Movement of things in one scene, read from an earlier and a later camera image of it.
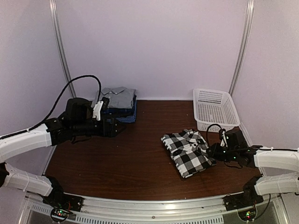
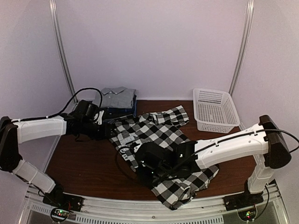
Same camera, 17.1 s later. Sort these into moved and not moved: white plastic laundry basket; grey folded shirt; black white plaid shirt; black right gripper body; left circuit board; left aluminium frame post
Moved: black right gripper body; black white plaid shirt
Not moved: left circuit board; grey folded shirt; white plastic laundry basket; left aluminium frame post
